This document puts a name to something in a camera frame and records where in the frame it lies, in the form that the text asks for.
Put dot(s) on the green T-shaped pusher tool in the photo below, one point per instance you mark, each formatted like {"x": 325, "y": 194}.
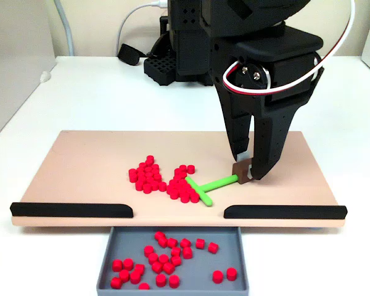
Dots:
{"x": 219, "y": 184}

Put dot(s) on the red cylindrical granule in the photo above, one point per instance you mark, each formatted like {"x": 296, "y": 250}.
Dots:
{"x": 163, "y": 259}
{"x": 199, "y": 243}
{"x": 162, "y": 242}
{"x": 174, "y": 194}
{"x": 182, "y": 180}
{"x": 171, "y": 184}
{"x": 148, "y": 250}
{"x": 149, "y": 163}
{"x": 184, "y": 174}
{"x": 142, "y": 174}
{"x": 157, "y": 176}
{"x": 148, "y": 169}
{"x": 139, "y": 185}
{"x": 174, "y": 281}
{"x": 155, "y": 166}
{"x": 195, "y": 197}
{"x": 217, "y": 276}
{"x": 168, "y": 268}
{"x": 177, "y": 172}
{"x": 150, "y": 179}
{"x": 141, "y": 170}
{"x": 185, "y": 243}
{"x": 159, "y": 235}
{"x": 116, "y": 282}
{"x": 231, "y": 273}
{"x": 153, "y": 258}
{"x": 147, "y": 188}
{"x": 175, "y": 252}
{"x": 149, "y": 174}
{"x": 162, "y": 186}
{"x": 179, "y": 186}
{"x": 157, "y": 267}
{"x": 156, "y": 171}
{"x": 160, "y": 280}
{"x": 150, "y": 158}
{"x": 117, "y": 265}
{"x": 139, "y": 269}
{"x": 176, "y": 261}
{"x": 213, "y": 247}
{"x": 182, "y": 167}
{"x": 172, "y": 242}
{"x": 142, "y": 179}
{"x": 144, "y": 286}
{"x": 124, "y": 275}
{"x": 135, "y": 277}
{"x": 181, "y": 191}
{"x": 133, "y": 171}
{"x": 128, "y": 264}
{"x": 143, "y": 165}
{"x": 133, "y": 177}
{"x": 155, "y": 185}
{"x": 187, "y": 185}
{"x": 189, "y": 191}
{"x": 175, "y": 179}
{"x": 190, "y": 169}
{"x": 185, "y": 198}
{"x": 187, "y": 253}

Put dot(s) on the grey tray container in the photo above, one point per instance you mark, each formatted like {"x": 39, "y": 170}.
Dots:
{"x": 197, "y": 265}

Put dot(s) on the black table clamp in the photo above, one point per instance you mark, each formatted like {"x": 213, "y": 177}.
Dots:
{"x": 129, "y": 55}

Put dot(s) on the beige flat board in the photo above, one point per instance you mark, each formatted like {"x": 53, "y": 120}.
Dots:
{"x": 80, "y": 172}

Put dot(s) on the small white lump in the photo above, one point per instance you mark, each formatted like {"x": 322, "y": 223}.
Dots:
{"x": 45, "y": 76}

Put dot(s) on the black board edge rail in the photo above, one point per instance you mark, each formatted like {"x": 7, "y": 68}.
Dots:
{"x": 283, "y": 212}
{"x": 71, "y": 210}

